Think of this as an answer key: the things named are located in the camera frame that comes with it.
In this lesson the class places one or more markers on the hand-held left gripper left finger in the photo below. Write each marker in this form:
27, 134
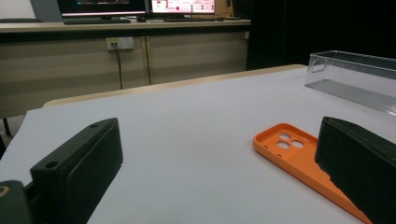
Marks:
84, 161

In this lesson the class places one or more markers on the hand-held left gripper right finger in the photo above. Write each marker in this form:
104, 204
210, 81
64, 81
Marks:
361, 161

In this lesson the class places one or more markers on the orange phone case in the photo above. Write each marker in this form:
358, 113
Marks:
295, 161

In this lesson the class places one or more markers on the clear plastic box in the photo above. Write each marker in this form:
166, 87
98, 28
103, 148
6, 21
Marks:
351, 84

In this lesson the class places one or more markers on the white table cover sheet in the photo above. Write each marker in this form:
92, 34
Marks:
193, 140

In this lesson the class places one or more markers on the wooden table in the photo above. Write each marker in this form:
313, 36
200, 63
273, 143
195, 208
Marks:
186, 83

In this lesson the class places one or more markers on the black keyboard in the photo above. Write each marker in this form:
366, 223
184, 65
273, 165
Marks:
96, 21
193, 19

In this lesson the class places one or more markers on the black curtain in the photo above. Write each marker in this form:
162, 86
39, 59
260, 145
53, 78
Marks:
311, 28

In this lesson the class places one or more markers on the long wooden counter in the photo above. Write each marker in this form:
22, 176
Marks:
193, 56

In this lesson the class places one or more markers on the dark computer monitor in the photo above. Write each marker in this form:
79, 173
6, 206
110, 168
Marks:
99, 6

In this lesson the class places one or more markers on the bright computer monitor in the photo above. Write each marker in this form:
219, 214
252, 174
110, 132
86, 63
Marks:
183, 6

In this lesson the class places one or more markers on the white wall power outlet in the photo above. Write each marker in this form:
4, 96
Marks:
123, 43

